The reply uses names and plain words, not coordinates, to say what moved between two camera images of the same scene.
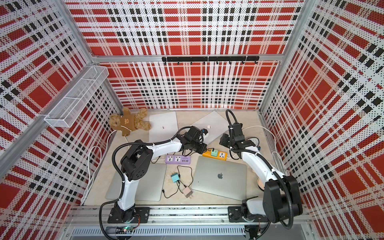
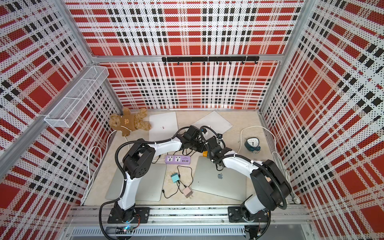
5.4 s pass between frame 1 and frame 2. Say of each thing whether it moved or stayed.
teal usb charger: stayed
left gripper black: stayed
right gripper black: moved
